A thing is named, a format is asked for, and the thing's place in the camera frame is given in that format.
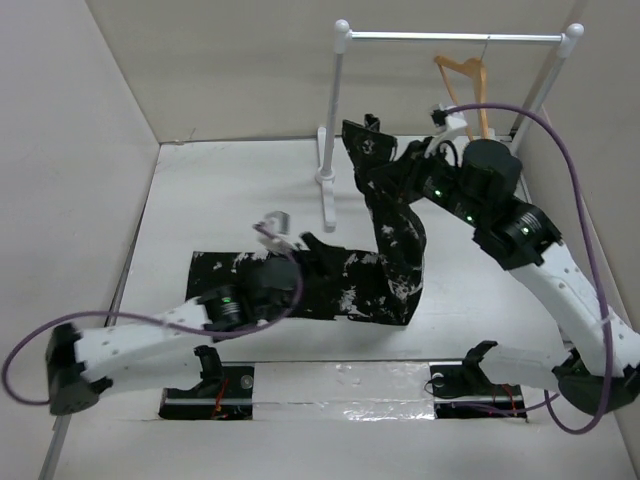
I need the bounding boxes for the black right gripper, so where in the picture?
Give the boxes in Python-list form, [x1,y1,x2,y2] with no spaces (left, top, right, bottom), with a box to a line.
[367,136,486,228]

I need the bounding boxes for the black white patterned trousers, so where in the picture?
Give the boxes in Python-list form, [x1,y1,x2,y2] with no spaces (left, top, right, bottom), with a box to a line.
[186,114,427,326]

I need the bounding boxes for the wooden clothes hanger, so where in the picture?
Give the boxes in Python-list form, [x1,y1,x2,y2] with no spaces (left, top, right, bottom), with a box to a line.
[432,32,492,144]

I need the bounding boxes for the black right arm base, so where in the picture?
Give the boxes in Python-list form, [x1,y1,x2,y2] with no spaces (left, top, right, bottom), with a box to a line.
[423,341,528,421]

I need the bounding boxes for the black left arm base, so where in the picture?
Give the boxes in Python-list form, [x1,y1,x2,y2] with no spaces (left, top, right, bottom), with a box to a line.
[158,345,255,421]

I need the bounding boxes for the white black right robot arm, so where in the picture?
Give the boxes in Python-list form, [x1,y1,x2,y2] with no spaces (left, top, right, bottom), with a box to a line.
[368,139,639,415]

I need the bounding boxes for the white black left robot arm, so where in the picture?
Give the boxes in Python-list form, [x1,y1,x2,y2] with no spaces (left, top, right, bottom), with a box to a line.
[45,230,336,416]

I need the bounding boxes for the silver tape strip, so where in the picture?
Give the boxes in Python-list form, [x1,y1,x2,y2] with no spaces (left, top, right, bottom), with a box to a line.
[252,361,435,422]

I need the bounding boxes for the white silver clothes rack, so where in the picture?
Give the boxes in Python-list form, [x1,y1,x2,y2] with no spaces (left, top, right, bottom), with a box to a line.
[315,19,586,233]

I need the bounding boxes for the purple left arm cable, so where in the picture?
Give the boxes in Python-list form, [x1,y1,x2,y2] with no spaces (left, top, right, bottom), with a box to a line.
[2,222,306,406]

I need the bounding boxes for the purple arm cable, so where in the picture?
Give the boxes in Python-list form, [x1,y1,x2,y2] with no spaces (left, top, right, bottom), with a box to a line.
[2,222,306,406]
[439,102,614,434]

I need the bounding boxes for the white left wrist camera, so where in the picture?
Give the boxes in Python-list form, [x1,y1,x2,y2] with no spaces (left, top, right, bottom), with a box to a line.
[253,210,302,255]

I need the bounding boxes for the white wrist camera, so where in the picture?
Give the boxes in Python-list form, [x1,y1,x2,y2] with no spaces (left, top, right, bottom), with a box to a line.
[253,210,302,255]
[425,103,468,157]

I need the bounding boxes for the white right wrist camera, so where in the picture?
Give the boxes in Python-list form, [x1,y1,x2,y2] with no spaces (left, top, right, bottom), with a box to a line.
[425,103,468,157]

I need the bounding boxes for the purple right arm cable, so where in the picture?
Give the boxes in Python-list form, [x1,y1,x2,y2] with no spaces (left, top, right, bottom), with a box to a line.
[439,102,614,434]

